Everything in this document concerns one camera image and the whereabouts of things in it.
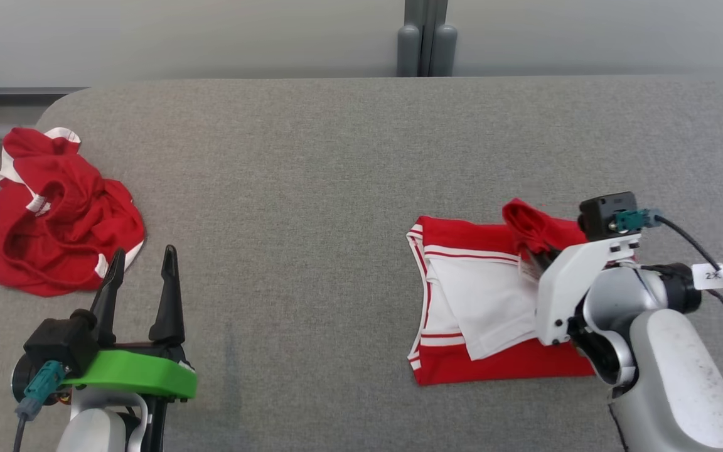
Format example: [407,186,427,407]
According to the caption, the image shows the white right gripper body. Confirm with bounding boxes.
[535,233,642,347]

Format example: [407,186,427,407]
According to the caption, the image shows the red white basketball jersey shirt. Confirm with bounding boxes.
[406,198,642,386]

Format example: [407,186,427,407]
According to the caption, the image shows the left cable with teal connector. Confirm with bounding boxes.
[13,360,68,452]

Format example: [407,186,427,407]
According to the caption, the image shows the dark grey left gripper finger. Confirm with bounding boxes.
[147,245,186,347]
[89,248,127,345]

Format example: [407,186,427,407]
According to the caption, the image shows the red shorts with white trim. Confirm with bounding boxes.
[0,127,147,298]

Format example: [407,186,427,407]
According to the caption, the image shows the dark grey wall baseboard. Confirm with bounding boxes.
[0,87,90,109]

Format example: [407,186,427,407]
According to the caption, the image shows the white cable label tag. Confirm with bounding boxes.
[691,262,723,294]

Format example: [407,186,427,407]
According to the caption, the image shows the grey partition post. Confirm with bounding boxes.
[397,0,459,78]

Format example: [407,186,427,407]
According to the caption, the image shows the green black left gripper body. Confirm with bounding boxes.
[60,341,198,402]

